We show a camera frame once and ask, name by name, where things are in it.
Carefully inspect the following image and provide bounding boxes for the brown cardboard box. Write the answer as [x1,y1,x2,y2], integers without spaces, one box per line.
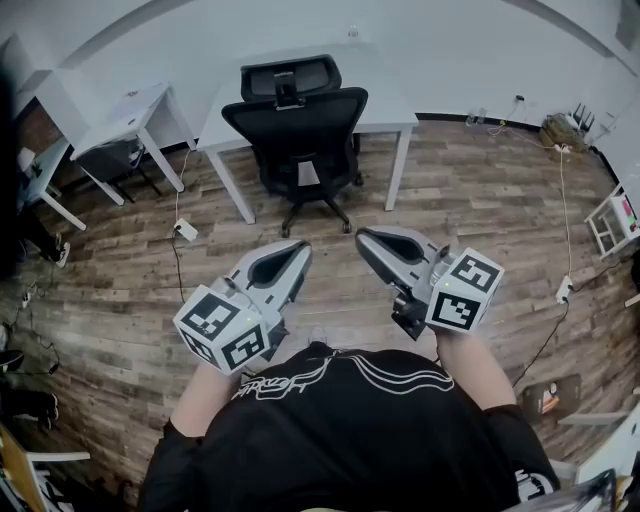
[519,374,582,426]

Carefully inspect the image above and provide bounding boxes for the white metal frame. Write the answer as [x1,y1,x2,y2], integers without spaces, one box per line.
[24,451,91,512]

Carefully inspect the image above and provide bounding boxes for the black floor cable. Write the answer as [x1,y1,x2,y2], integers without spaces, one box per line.
[171,232,189,307]
[509,299,569,389]

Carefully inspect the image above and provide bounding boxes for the person's right forearm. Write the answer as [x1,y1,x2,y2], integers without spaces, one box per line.
[434,324,519,411]

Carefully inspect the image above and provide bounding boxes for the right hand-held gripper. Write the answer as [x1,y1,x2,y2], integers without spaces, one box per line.
[353,225,505,341]

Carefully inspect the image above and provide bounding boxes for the black mesh office chair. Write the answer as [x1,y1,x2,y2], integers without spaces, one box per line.
[220,53,370,239]

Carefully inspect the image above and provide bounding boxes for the white power cable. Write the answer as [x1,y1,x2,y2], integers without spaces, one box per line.
[174,147,194,224]
[553,144,574,279]

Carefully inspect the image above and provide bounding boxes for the white corner table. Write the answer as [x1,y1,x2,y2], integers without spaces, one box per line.
[9,67,90,232]

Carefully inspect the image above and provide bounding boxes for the person's left forearm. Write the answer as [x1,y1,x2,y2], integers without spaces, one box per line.
[172,359,251,441]

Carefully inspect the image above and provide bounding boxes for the person's black printed t-shirt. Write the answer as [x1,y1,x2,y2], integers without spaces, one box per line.
[137,342,561,512]

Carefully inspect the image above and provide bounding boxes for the brown woven pile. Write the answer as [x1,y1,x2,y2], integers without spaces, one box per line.
[539,113,590,154]

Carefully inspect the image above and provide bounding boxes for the large white table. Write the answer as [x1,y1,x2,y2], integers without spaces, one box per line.
[195,42,420,225]

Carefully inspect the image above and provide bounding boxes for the wooden board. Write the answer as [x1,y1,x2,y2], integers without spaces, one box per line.
[0,424,34,512]

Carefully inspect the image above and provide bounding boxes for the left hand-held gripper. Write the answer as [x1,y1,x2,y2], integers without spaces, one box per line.
[172,238,315,376]

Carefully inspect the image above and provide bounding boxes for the white side table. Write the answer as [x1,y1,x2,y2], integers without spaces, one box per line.
[574,404,640,486]

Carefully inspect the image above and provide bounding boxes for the white shelf rack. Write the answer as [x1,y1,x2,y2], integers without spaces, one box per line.
[584,183,640,260]

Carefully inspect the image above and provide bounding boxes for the small white table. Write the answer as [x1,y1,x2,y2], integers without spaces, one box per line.
[69,81,199,207]

